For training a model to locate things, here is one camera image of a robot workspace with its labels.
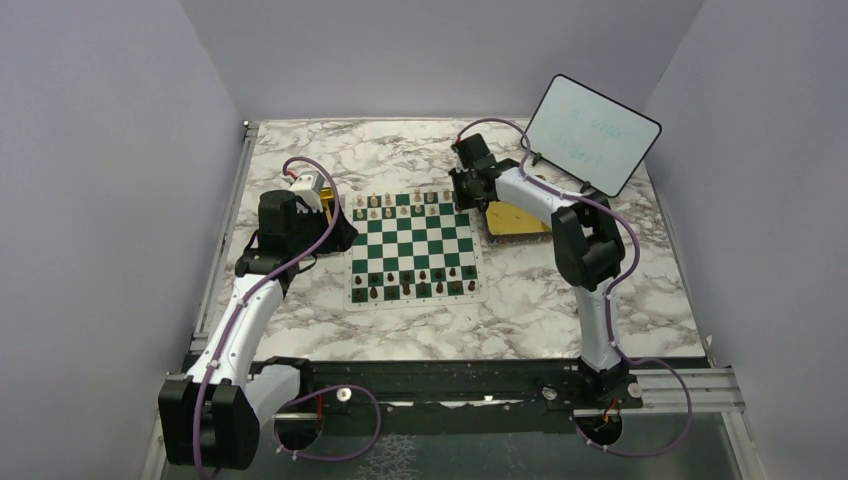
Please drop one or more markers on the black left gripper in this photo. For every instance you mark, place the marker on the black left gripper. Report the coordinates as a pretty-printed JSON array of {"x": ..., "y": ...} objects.
[{"x": 343, "y": 235}]

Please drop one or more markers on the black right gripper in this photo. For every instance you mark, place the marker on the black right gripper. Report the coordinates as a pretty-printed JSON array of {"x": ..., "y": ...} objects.
[{"x": 462, "y": 202}]

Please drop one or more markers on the gold metal tin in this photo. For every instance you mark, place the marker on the gold metal tin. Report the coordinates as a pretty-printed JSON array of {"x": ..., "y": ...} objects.
[
  {"x": 504, "y": 223},
  {"x": 328, "y": 199}
]

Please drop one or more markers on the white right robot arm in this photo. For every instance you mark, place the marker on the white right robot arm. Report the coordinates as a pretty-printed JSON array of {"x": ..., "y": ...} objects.
[{"x": 587, "y": 245}]

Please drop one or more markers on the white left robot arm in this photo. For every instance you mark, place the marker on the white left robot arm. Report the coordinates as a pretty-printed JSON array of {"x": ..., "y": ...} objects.
[{"x": 212, "y": 417}]

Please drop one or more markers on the green white chess board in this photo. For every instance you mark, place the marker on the green white chess board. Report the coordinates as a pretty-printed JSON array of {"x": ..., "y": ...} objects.
[{"x": 448, "y": 239}]

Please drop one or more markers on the small whiteboard on stand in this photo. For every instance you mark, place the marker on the small whiteboard on stand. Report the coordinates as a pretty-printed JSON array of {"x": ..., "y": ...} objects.
[{"x": 589, "y": 135}]

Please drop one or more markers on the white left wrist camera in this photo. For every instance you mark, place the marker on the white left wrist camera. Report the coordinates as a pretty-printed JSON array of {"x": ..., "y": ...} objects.
[{"x": 307, "y": 189}]

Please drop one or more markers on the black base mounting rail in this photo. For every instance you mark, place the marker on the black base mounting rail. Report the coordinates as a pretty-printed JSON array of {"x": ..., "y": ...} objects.
[{"x": 450, "y": 397}]

